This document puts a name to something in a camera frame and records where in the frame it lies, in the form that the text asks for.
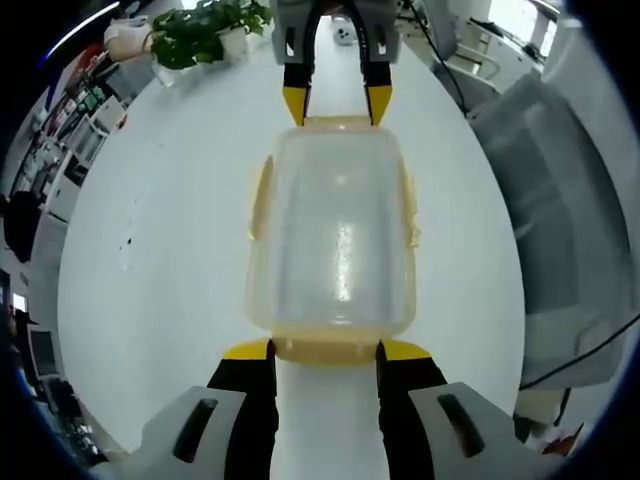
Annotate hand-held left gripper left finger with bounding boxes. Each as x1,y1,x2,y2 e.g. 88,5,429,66
142,337,280,480

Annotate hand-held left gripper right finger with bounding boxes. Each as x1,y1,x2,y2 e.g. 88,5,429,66
377,339,544,480

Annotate clear plastic container yellow buckles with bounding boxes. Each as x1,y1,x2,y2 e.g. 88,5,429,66
244,113,424,369

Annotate white controller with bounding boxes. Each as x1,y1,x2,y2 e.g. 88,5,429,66
332,19,358,46

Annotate white plant pot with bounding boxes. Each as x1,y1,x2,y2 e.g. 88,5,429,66
218,25,250,57

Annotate green potted plant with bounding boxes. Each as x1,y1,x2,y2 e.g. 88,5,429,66
149,0,274,71

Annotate ceiling light strip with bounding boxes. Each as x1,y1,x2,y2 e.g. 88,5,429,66
42,0,122,55

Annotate white cabinet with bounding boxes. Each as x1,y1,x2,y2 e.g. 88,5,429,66
47,149,101,221

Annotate black cable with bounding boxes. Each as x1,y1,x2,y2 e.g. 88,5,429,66
402,0,471,111
518,314,640,391

